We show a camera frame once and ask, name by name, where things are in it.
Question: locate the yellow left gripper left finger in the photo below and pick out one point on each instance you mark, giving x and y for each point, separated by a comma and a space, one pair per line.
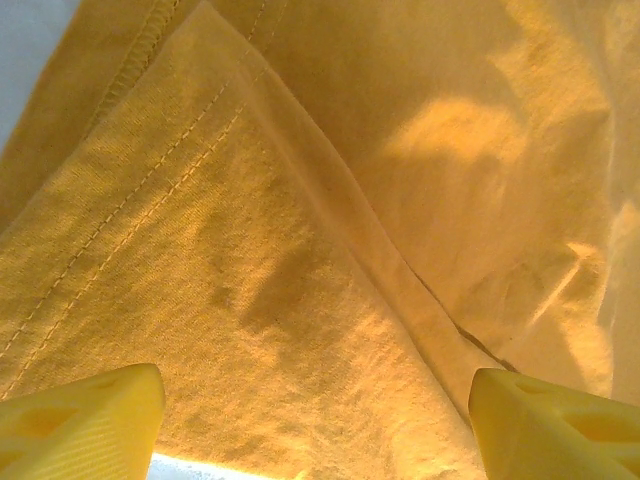
75, 430

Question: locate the yellow t-shirt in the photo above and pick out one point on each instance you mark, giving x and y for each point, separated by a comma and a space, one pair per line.
320, 200

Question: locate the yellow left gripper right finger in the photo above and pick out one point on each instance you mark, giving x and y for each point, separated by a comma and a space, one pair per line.
550, 440

